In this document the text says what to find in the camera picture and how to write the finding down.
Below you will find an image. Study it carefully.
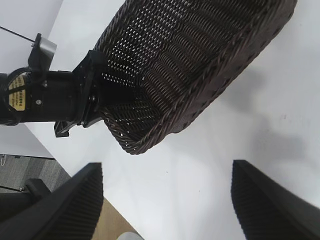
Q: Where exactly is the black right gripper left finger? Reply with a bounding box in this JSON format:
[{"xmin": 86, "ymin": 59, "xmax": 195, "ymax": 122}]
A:
[{"xmin": 0, "ymin": 161, "xmax": 105, "ymax": 240}]

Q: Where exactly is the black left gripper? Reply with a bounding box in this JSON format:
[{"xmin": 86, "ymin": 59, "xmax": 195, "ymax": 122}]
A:
[{"xmin": 27, "ymin": 50, "xmax": 138, "ymax": 138}]

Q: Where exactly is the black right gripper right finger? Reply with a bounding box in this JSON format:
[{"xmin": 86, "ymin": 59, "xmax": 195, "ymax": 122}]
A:
[{"xmin": 230, "ymin": 159, "xmax": 320, "ymax": 240}]

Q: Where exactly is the dark brown wicker basket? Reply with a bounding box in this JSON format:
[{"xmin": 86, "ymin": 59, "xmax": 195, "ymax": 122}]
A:
[{"xmin": 93, "ymin": 0, "xmax": 298, "ymax": 156}]

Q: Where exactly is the black metal frame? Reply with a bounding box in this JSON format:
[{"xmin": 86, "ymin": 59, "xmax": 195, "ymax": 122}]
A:
[{"xmin": 0, "ymin": 177, "xmax": 72, "ymax": 208}]

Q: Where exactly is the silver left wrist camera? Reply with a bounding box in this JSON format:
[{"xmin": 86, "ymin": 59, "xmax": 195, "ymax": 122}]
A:
[{"xmin": 27, "ymin": 33, "xmax": 58, "ymax": 73}]

